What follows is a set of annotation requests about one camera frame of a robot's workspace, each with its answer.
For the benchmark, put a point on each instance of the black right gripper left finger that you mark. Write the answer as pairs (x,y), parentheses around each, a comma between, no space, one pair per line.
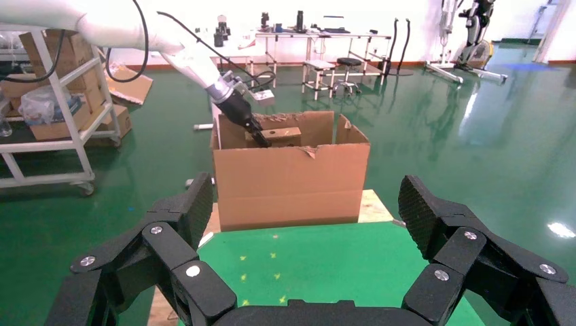
(168,243)

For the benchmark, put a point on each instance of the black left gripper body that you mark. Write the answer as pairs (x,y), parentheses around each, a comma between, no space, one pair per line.
(236,110)

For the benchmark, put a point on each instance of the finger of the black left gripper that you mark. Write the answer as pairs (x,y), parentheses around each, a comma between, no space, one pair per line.
(263,138)

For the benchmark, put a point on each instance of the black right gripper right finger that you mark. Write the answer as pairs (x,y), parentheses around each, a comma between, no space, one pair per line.
(463,252)

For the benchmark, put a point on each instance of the small cardboard box with hole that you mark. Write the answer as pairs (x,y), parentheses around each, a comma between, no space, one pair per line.
(285,135)

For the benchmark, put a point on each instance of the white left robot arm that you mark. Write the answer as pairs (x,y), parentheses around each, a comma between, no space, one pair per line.
(112,27)

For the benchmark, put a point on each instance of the large open cardboard carton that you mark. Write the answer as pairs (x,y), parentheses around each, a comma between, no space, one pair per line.
(288,189)

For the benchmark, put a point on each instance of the flat cardboard sheet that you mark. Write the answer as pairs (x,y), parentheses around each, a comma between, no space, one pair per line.
(132,90)

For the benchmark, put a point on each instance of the brown cardboard storage box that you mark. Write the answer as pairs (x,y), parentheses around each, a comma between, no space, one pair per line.
(67,54)
(119,121)
(58,130)

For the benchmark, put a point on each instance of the long white pipe table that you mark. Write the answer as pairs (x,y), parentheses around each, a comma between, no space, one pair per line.
(292,36)

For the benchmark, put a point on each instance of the small white pipe table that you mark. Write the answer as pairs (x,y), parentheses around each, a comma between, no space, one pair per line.
(319,64)

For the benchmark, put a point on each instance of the small black device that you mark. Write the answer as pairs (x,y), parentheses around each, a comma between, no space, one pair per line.
(265,20)

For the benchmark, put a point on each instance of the tall black bottle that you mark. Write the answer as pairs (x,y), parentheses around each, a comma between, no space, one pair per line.
(299,20)

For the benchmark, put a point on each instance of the black swivel stool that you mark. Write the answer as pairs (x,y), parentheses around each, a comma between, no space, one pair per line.
(348,61)

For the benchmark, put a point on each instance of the black keyboard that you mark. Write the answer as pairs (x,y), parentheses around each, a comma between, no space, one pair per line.
(336,30)

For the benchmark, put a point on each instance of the green table cloth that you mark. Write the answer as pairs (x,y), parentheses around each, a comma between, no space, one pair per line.
(324,261)

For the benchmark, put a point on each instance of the black floor stand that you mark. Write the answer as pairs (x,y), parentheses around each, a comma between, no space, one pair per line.
(400,72)

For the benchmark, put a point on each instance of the white wheeled shelf cart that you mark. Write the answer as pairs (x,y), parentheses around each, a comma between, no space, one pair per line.
(45,146)

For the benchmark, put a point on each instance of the clear plastic bag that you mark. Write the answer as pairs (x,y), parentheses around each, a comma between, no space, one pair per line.
(40,105)

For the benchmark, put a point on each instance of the black machine yellow wheel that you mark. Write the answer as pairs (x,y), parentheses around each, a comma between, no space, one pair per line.
(483,54)

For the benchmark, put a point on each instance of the grey left wrist camera bracket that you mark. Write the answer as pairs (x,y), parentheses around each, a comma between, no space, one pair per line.
(264,97)

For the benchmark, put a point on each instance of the white floor stand frame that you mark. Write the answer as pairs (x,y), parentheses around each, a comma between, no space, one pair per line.
(443,72)

